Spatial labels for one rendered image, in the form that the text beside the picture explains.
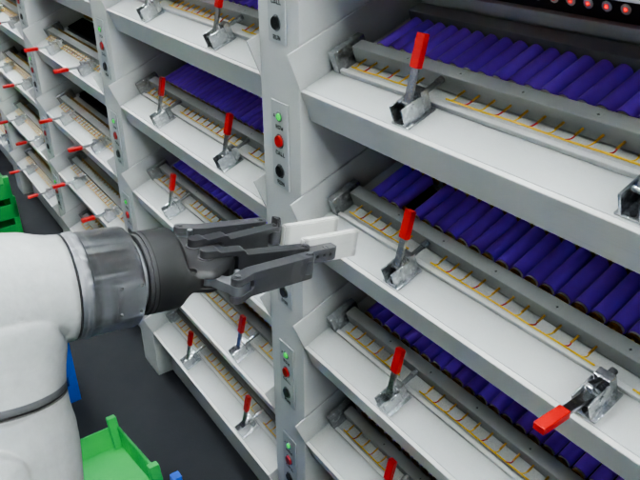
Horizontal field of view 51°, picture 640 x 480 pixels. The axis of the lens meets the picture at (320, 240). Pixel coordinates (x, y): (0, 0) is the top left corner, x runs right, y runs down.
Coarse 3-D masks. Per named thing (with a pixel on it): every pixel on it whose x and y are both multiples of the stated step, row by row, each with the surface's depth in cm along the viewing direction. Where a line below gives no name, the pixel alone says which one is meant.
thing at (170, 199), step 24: (144, 168) 152; (168, 168) 150; (144, 192) 150; (168, 192) 147; (192, 192) 139; (216, 192) 138; (168, 216) 139; (192, 216) 137; (216, 216) 134; (240, 216) 130; (264, 312) 111
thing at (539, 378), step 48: (336, 192) 92; (384, 288) 80; (432, 288) 78; (480, 288) 75; (432, 336) 77; (480, 336) 71; (528, 336) 69; (528, 384) 65; (576, 384) 63; (576, 432) 62; (624, 432) 59
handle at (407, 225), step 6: (408, 210) 77; (414, 210) 77; (408, 216) 77; (414, 216) 77; (402, 222) 78; (408, 222) 77; (402, 228) 78; (408, 228) 77; (402, 234) 78; (408, 234) 77; (402, 240) 78; (402, 246) 78; (396, 252) 79; (402, 252) 78; (396, 258) 79; (402, 258) 79; (396, 264) 79; (402, 264) 79
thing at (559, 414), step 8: (584, 392) 60; (592, 392) 59; (576, 400) 59; (584, 400) 59; (560, 408) 58; (568, 408) 58; (576, 408) 58; (544, 416) 57; (552, 416) 57; (560, 416) 57; (568, 416) 58; (536, 424) 57; (544, 424) 57; (552, 424) 57; (560, 424) 57; (544, 432) 56
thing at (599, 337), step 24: (360, 192) 91; (384, 216) 87; (432, 240) 80; (432, 264) 79; (456, 264) 78; (480, 264) 75; (504, 288) 72; (528, 288) 70; (552, 312) 67; (576, 312) 66; (576, 336) 66; (600, 336) 63; (624, 336) 63; (624, 360) 62
